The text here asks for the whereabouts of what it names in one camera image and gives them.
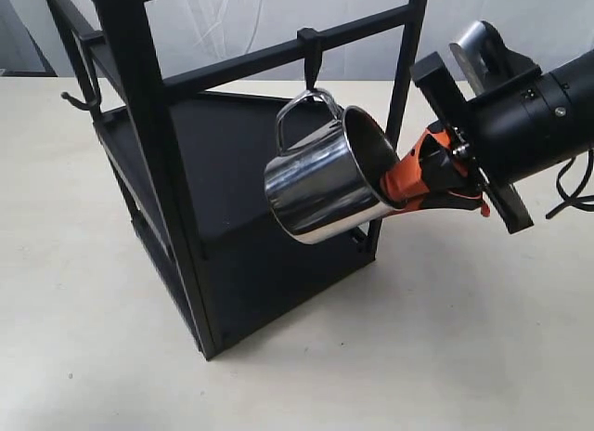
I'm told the black plastic hook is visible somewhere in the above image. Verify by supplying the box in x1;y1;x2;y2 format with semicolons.
297;28;323;91

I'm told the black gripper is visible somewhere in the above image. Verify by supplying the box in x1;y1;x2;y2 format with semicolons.
381;52;534;234

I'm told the stainless steel mug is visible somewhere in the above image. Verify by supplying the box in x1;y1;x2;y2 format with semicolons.
264;88;398;244

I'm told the black metal shelf rack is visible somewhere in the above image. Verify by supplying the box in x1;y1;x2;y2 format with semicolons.
46;0;428;359

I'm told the black metal hook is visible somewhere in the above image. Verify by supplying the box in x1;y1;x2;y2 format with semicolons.
60;32;102;119

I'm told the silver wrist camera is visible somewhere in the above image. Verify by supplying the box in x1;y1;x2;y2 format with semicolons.
449;20;542;96

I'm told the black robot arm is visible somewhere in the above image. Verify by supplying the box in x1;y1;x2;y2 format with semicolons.
380;52;593;234

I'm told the black cable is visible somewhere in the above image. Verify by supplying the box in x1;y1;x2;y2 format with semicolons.
545;150;594;220

